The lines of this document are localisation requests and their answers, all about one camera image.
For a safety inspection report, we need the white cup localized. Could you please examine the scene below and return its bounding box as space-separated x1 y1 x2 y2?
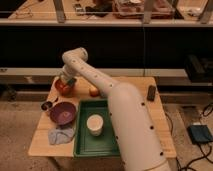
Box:
87 114 104 136

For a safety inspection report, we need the green yellow sponge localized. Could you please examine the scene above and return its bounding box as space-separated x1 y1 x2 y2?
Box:
66 78 77 86

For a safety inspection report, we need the green plastic tray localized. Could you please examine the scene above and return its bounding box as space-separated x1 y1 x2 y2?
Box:
73 100 120 157

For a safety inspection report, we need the black cable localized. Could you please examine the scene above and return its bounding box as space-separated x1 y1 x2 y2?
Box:
175 141 213 171

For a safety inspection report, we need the small metal cup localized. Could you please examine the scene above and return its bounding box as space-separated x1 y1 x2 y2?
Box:
41 101 53 111

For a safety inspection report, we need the grey cloth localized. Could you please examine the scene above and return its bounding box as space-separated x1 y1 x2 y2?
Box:
48 127 75 145

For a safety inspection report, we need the blue power adapter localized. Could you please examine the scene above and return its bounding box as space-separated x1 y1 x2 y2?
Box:
187 125 213 144

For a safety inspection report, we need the red bowl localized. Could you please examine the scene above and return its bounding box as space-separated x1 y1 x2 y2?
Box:
54 79 74 96

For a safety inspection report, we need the black rectangular block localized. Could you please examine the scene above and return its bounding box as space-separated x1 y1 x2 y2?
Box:
147 85 156 101

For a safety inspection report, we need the orange apple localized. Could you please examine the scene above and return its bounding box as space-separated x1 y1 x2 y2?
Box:
89 86 99 97

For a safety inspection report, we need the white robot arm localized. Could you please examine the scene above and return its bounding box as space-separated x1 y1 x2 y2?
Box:
60 47 171 171

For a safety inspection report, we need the purple bowl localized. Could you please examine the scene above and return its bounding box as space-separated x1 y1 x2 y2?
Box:
50 102 76 125

